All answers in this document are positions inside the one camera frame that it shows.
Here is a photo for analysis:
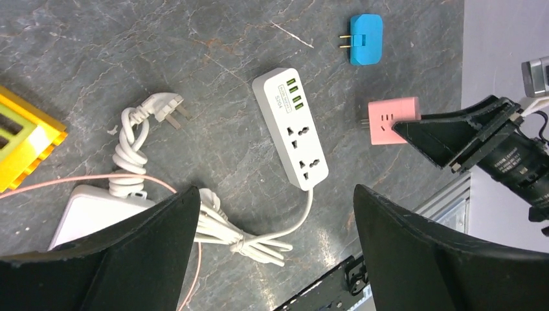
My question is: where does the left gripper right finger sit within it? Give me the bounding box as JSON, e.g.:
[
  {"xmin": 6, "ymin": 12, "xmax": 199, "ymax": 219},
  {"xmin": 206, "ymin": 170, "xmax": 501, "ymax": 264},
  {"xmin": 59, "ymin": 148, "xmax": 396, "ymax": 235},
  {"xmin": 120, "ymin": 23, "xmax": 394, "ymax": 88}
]
[{"xmin": 353, "ymin": 185, "xmax": 548, "ymax": 310}]

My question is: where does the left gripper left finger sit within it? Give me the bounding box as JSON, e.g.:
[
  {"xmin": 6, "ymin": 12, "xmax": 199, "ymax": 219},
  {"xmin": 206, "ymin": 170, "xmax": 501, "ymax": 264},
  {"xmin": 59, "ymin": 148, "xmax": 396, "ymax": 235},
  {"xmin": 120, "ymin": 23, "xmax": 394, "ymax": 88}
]
[{"xmin": 1, "ymin": 187, "xmax": 201, "ymax": 310}]

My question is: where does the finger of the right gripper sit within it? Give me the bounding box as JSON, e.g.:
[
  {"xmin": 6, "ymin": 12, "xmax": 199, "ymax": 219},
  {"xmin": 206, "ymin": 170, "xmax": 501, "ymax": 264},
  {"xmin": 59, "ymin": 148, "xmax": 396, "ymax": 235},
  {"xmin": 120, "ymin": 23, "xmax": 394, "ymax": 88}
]
[{"xmin": 392, "ymin": 95, "xmax": 523, "ymax": 173}]

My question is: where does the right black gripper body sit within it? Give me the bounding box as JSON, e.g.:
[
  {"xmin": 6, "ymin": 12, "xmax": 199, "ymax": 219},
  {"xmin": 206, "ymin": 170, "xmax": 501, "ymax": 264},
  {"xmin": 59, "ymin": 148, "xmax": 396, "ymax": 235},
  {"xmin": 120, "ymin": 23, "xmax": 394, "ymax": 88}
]
[{"xmin": 477, "ymin": 132, "xmax": 548, "ymax": 222}]

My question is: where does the pink cube socket adapter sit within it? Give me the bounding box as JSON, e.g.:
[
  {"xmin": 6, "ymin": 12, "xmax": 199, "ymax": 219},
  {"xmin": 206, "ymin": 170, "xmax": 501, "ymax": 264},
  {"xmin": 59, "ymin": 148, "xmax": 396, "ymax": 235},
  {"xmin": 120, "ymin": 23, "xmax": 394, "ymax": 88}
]
[{"xmin": 366, "ymin": 97, "xmax": 421, "ymax": 145}]

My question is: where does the large white power strip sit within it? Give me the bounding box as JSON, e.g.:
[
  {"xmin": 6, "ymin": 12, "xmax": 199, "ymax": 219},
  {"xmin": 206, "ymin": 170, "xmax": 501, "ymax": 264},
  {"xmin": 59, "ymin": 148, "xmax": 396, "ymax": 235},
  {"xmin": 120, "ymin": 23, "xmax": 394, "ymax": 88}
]
[{"xmin": 49, "ymin": 185, "xmax": 155, "ymax": 250}]

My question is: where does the blue plug adapter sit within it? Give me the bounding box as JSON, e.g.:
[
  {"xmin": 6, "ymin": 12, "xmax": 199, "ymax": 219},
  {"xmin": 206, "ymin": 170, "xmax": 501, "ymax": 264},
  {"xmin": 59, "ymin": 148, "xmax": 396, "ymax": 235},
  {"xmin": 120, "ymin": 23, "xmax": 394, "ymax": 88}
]
[{"xmin": 339, "ymin": 14, "xmax": 383, "ymax": 66}]

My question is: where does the small white USB power strip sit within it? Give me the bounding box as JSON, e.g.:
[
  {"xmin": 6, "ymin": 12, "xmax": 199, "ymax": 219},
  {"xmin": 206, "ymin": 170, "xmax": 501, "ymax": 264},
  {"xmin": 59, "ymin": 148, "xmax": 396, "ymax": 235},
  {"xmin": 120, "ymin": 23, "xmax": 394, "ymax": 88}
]
[{"xmin": 252, "ymin": 67, "xmax": 329, "ymax": 191}]

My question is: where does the yellow grid block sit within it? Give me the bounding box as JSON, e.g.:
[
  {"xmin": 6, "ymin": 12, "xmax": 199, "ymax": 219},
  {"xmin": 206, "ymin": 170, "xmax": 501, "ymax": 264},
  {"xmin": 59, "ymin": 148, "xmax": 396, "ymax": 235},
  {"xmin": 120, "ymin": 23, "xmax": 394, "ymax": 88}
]
[{"xmin": 1, "ymin": 86, "xmax": 67, "ymax": 192}]

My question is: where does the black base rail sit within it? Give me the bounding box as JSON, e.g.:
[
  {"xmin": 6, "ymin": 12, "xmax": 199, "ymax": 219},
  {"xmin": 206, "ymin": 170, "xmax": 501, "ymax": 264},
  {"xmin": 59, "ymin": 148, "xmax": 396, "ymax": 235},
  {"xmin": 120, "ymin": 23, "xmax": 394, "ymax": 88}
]
[{"xmin": 276, "ymin": 255, "xmax": 372, "ymax": 311}]

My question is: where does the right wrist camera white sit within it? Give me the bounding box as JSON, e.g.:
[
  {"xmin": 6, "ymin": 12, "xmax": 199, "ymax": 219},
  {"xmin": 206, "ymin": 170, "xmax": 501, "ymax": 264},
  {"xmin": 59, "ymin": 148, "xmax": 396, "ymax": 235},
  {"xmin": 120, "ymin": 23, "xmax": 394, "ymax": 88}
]
[{"xmin": 519, "ymin": 56, "xmax": 548, "ymax": 117}]

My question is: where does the white coiled power cord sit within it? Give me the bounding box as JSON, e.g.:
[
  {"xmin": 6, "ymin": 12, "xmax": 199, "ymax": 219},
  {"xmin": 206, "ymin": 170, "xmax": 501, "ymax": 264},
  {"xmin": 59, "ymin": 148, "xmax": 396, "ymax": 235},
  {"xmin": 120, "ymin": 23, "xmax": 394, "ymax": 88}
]
[{"xmin": 107, "ymin": 92, "xmax": 315, "ymax": 268}]

